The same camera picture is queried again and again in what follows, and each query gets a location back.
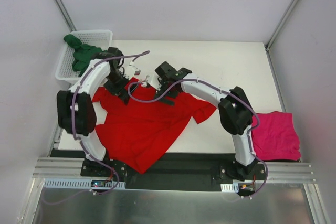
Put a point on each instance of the white cable duct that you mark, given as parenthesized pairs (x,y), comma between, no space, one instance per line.
(230,188)
(82,184)

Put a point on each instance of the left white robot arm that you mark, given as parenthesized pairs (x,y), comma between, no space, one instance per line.
(75,108)

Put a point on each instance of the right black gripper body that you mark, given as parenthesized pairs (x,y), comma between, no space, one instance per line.
(167,94)

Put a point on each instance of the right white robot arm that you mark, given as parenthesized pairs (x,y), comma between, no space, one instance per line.
(235,111)

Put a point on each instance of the left aluminium corner post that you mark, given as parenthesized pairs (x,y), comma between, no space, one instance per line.
(56,1)

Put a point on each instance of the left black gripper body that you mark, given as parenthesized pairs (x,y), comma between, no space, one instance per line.
(116,87)

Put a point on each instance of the aluminium corner post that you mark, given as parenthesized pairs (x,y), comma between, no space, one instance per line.
(286,15)
(56,1)

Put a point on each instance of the white plastic basket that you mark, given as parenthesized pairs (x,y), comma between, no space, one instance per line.
(100,38)

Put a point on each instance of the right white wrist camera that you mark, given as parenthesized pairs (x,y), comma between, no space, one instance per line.
(150,81)

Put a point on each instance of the left white cable duct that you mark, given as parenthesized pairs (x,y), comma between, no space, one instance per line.
(82,184)

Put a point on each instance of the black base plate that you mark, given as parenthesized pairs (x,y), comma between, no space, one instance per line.
(189,172)

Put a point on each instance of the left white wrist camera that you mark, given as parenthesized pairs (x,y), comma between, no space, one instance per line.
(131,70)

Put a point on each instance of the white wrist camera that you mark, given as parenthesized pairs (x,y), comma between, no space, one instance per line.
(150,81)
(131,70)

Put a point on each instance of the right aluminium corner post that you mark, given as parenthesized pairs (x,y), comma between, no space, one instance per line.
(286,15)

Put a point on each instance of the green t shirt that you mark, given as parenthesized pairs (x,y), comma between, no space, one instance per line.
(82,55)

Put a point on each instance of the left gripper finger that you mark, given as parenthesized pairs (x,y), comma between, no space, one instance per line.
(112,89)
(124,97)

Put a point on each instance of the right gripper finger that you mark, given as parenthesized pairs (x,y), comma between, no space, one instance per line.
(168,101)
(160,95)

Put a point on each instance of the pink folded t shirt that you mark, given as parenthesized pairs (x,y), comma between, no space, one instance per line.
(275,137)

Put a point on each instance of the red t shirt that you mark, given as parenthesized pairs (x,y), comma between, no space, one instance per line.
(139,133)

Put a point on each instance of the right white cable duct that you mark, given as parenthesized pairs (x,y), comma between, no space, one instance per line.
(230,188)

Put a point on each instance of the aluminium frame rail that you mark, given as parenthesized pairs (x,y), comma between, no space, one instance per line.
(278,172)

